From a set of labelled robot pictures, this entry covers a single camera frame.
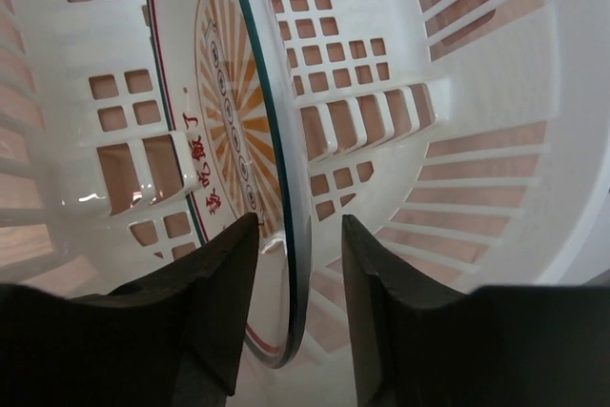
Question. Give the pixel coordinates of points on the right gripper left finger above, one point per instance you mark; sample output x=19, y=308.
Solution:
x=170, y=338

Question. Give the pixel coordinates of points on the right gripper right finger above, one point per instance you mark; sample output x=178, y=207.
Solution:
x=417, y=342

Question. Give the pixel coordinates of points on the orange sunburst plate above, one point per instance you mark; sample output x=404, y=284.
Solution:
x=224, y=74

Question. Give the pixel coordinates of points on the white pink dish rack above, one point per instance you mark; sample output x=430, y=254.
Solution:
x=470, y=137

